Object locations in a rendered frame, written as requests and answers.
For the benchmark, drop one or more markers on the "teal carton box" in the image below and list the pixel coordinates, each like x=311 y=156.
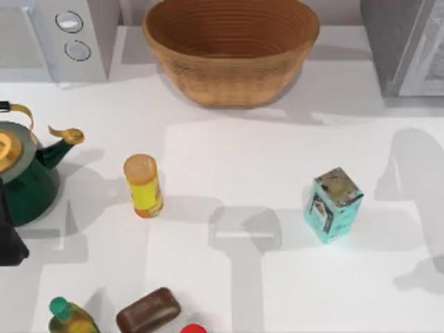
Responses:
x=333 y=206

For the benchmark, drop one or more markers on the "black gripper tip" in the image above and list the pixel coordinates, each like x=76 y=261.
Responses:
x=8 y=236

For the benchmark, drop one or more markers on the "round microwave knob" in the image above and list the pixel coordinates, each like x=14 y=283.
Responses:
x=77 y=50
x=68 y=21

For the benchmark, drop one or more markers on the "yellow bottle with green cap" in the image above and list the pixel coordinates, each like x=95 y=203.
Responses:
x=71 y=319

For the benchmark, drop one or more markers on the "green and gold kettle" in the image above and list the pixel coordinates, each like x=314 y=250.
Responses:
x=27 y=173

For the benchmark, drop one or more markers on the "yellow and orange can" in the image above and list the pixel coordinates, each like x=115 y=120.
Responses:
x=145 y=189

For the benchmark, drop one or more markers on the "brown woven basket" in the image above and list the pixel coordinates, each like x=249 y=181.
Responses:
x=229 y=59

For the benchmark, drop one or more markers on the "pale microwave oven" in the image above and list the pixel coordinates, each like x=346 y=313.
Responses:
x=41 y=38

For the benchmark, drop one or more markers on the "brown bread loaf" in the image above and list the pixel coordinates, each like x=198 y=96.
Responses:
x=149 y=310

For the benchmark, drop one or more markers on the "red cap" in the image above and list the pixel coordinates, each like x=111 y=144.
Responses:
x=193 y=329

